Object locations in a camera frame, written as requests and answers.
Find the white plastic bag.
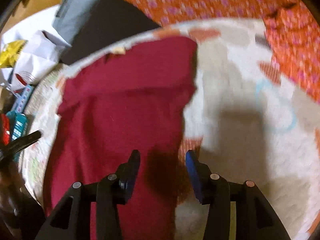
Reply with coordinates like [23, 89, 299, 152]
[1, 5, 70, 91]

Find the dark red t-shirt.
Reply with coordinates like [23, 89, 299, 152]
[43, 36, 197, 239]

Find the beige clothing tag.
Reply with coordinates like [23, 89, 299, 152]
[110, 46, 126, 55]

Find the yellow plastic bag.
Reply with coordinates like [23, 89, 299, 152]
[0, 40, 28, 68]

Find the light blue patterned box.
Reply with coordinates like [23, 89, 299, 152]
[11, 85, 34, 113]

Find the heart-patterned quilt bedspread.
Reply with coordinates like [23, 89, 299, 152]
[19, 18, 319, 239]

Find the teal box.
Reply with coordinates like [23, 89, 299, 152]
[6, 110, 28, 163]

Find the red packet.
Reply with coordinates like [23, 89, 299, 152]
[0, 113, 10, 145]

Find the orange floral fabric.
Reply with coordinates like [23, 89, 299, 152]
[125, 0, 319, 101]

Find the black cushion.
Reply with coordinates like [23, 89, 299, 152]
[60, 0, 160, 65]

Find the grey pillow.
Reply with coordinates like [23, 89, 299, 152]
[53, 0, 99, 44]

